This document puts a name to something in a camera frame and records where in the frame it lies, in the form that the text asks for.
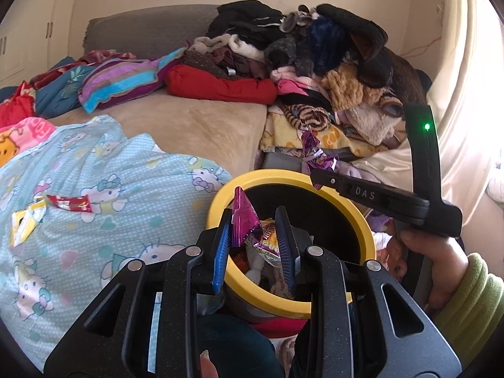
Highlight lilac fleece garment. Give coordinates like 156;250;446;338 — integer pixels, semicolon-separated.
334;160;395;233

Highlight purple striped blanket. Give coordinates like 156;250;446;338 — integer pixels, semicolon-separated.
78;48;186;113

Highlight grey padded headboard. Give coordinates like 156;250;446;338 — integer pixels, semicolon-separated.
82;4;218;59

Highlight beige bed sheet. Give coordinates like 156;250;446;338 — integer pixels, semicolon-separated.
50;90;267;177

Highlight cream satin curtain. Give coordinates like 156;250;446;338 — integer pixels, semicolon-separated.
376;0;503;261

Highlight white glossy wardrobe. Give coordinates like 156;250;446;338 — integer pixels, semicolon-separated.
1;0;75;87

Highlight purple foil candy wrapper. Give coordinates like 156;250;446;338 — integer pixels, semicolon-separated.
232;187;263;248

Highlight red folded cushion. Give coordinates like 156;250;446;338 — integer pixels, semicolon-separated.
165;65;278;105

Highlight dark blue leaf blanket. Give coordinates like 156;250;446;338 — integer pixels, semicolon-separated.
1;60;96;119

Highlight light blue Hello Kitty blanket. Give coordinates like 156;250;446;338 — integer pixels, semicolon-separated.
1;116;231;369

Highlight pile of mixed clothes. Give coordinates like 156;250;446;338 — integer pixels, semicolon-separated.
180;0;426;155

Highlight black bin with yellow rim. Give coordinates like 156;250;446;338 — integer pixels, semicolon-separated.
207;169;377;323

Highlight red floral blanket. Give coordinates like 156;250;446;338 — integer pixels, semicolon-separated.
0;81;36;128

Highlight person's right hand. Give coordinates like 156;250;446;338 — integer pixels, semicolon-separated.
382;222;469;313

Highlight red candy bar wrapper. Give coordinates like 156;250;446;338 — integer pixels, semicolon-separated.
45;195;92;213

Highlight yellow cartoon blanket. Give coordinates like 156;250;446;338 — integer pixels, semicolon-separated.
259;103;389;158

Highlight yellow white snack wrapper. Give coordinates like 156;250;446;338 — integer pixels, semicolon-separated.
10;198;47;248

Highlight pink cartoon bear blanket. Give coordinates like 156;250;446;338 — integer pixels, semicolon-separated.
0;117;56;166

